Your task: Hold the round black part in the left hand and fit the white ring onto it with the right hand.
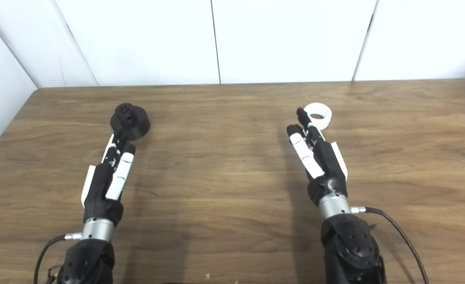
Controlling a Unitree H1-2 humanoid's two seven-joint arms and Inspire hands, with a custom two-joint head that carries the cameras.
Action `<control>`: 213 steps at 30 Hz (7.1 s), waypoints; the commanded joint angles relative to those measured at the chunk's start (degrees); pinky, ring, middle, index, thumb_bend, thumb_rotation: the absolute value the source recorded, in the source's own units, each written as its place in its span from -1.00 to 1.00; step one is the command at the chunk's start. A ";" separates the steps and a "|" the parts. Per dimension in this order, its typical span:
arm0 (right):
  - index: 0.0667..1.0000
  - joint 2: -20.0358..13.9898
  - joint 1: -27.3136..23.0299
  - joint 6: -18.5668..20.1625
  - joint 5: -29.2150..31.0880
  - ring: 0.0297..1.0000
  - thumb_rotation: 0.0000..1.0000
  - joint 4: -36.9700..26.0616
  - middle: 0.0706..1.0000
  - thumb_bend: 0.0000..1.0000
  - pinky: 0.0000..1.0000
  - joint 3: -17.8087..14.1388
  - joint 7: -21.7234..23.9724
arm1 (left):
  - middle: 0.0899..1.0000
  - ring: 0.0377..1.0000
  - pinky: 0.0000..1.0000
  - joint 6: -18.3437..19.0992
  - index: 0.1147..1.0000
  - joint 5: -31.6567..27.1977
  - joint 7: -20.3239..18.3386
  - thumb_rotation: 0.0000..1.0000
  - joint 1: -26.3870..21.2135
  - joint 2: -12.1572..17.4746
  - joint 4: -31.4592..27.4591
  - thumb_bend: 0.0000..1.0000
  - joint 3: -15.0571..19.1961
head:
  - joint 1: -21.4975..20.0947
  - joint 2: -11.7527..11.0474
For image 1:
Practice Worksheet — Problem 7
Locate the white plastic ring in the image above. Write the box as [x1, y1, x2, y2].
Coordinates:
[303, 103, 332, 130]

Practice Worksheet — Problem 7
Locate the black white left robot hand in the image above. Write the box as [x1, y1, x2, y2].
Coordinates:
[81, 133, 136, 227]

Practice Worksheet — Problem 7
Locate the round black plastic part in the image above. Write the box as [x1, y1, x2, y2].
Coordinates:
[110, 103, 151, 141]

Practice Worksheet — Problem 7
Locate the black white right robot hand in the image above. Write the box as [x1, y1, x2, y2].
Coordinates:
[286, 108, 349, 206]

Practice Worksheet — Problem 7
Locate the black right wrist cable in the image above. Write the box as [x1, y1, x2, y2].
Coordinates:
[351, 206, 430, 284]

